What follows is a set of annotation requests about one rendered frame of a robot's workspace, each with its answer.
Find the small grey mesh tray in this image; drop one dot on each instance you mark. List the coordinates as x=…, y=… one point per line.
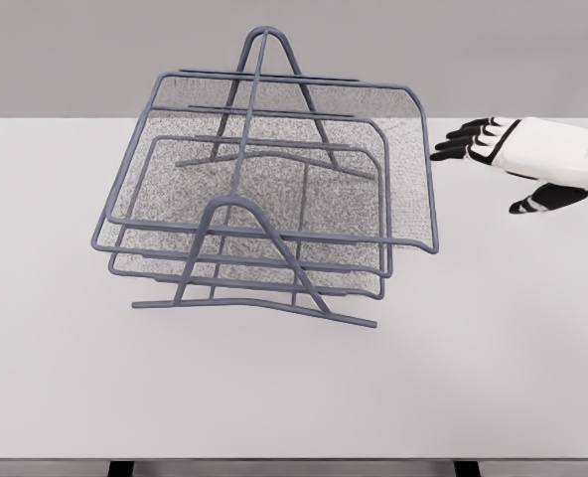
x=343, y=286

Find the large grey mesh tray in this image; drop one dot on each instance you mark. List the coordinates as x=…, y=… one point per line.
x=409, y=199

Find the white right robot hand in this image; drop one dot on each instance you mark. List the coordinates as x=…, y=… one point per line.
x=547, y=149

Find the medium grey mesh tray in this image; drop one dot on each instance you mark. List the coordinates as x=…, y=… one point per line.
x=343, y=256

